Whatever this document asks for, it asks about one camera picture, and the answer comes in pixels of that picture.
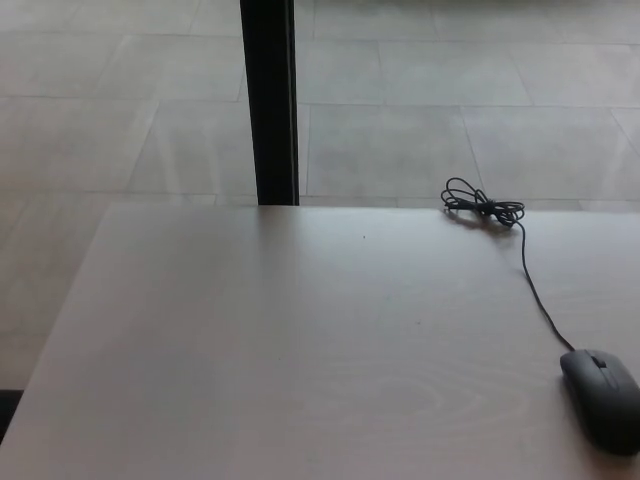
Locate black computer mouse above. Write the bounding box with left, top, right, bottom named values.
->
left=559, top=348, right=640, bottom=456

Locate black mouse cable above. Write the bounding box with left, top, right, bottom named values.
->
left=441, top=177, right=576, bottom=352

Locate black vertical post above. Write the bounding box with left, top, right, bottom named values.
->
left=239, top=0, right=301, bottom=207

